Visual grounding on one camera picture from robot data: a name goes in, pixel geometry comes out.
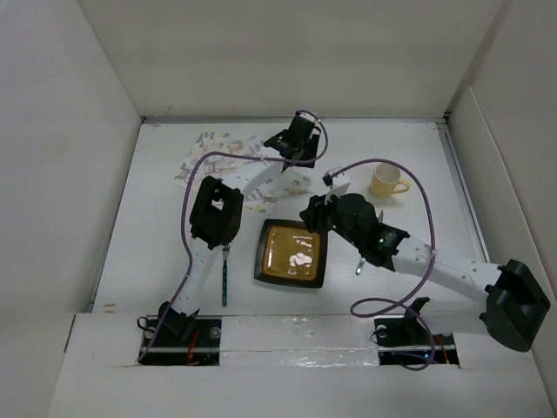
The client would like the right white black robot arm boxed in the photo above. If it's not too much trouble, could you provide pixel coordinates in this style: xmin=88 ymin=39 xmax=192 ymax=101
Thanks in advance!
xmin=300 ymin=193 xmax=551 ymax=352

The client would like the square black brown plate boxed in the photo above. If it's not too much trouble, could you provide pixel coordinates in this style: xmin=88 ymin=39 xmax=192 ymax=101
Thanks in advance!
xmin=254 ymin=219 xmax=328 ymax=289

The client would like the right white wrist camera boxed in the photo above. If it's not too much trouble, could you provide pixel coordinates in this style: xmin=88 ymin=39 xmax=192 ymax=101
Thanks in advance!
xmin=322 ymin=167 xmax=351 ymax=202

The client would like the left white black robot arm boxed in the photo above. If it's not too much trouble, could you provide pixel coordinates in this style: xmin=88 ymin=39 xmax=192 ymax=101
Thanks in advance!
xmin=158 ymin=110 xmax=329 ymax=346

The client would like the yellow ceramic mug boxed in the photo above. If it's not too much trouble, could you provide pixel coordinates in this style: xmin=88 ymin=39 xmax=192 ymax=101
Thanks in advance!
xmin=370 ymin=163 xmax=410 ymax=198

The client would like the fork with teal handle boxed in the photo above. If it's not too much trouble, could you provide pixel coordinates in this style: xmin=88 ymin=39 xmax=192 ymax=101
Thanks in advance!
xmin=221 ymin=245 xmax=231 ymax=307

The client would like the silver table knife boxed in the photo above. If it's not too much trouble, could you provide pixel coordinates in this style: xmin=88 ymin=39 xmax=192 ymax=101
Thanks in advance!
xmin=355 ymin=258 xmax=366 ymax=275

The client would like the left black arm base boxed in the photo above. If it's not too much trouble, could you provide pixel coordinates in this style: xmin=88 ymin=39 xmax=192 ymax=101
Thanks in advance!
xmin=136 ymin=302 xmax=222 ymax=367

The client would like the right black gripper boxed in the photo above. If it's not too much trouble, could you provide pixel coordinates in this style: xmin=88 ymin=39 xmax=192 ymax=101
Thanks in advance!
xmin=299 ymin=186 xmax=363 ymax=248

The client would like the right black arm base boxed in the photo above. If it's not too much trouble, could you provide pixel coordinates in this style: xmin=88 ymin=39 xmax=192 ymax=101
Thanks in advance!
xmin=370 ymin=311 xmax=460 ymax=369

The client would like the floral patterned cloth napkin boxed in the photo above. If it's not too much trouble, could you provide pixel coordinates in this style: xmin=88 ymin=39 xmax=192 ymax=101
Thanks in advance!
xmin=172 ymin=131 xmax=313 ymax=213

